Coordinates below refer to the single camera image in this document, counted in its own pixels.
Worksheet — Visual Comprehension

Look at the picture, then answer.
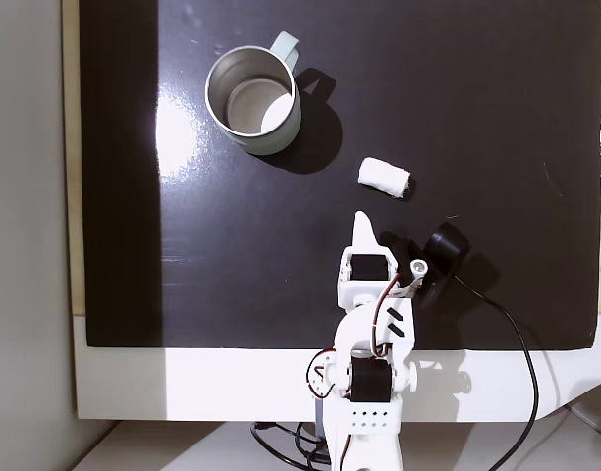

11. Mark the white gauze roll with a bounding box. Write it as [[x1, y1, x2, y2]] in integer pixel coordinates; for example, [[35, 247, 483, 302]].
[[356, 156, 411, 201]]

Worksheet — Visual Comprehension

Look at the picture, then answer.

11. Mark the pale green metal mug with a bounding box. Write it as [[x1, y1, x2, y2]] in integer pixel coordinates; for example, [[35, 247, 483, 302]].
[[204, 31, 302, 157]]

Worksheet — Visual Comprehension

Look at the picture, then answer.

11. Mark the black cable bundle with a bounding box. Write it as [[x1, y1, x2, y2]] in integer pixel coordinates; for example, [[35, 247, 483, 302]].
[[249, 420, 332, 468]]

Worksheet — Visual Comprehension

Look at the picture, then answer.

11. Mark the black table mat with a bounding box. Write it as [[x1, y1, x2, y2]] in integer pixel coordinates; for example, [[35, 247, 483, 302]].
[[78, 0, 601, 352]]

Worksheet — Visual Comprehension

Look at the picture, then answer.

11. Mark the black oval camera box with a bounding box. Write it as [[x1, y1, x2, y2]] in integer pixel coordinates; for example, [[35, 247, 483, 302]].
[[417, 221, 472, 309]]

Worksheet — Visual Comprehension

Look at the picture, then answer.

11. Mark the black camera cable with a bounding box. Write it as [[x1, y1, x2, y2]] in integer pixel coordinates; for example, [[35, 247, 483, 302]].
[[452, 273, 540, 471]]

